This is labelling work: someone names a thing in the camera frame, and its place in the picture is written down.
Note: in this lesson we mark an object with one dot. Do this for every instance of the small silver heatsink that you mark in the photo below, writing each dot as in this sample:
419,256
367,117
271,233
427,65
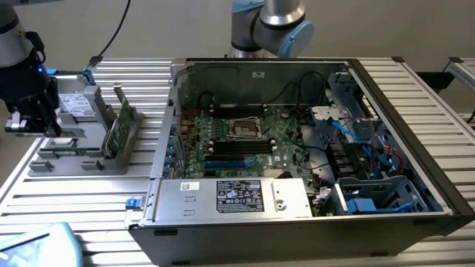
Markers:
274,174

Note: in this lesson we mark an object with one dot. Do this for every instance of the square CPU chip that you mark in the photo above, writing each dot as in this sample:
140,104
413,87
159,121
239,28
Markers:
63,143

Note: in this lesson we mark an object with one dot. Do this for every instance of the silver power supply unit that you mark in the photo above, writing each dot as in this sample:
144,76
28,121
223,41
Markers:
207,200

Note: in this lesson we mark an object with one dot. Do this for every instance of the neighbouring metal slat table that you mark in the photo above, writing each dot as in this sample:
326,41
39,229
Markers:
462,69

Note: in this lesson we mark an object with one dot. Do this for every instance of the green graphics card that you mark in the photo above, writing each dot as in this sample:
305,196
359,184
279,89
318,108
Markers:
120,130

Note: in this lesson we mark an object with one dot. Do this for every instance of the disk with white label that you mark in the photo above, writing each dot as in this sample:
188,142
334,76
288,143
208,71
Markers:
76,104

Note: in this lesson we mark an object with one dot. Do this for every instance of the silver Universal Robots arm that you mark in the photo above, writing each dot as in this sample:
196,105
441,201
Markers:
274,16

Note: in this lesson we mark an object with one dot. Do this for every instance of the tall metal disk bay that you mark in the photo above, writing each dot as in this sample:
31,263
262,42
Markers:
345,89

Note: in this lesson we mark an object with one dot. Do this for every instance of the black RAM slot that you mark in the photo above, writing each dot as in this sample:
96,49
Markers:
239,106
239,109
240,141
239,114
240,152
240,148
240,145

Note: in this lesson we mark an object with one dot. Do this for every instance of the short black expansion slot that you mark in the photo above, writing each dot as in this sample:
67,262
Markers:
210,173

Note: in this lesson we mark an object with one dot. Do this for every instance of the open black PC case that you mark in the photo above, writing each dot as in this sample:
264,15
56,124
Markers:
259,244

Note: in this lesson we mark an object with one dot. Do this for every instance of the grey parts rack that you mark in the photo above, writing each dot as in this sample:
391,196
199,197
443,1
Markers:
88,167

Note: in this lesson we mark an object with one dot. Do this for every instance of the black connecting bar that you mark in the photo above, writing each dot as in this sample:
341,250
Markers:
433,80

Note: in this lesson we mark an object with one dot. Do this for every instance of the blue expansion slot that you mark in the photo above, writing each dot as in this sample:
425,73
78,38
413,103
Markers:
224,165

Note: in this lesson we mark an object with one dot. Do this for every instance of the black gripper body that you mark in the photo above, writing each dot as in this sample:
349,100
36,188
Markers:
22,86

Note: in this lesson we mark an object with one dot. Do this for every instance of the long black expansion slot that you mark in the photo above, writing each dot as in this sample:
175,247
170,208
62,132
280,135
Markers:
223,158

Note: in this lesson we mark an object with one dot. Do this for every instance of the grey disk bay blue clips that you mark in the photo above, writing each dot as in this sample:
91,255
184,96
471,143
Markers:
393,192

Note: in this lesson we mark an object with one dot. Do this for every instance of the blue case latch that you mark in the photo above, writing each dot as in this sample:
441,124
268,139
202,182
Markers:
134,203

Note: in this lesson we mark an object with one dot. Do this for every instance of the light blue plastic object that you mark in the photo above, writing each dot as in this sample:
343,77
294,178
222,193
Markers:
36,244

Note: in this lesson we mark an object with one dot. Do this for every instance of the black fan shroud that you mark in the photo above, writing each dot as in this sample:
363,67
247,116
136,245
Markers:
345,161

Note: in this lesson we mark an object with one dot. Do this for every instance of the green motherboard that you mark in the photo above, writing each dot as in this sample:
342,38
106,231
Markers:
283,151

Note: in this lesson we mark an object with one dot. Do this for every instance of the metal CPU socket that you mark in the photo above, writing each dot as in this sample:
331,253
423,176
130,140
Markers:
243,129

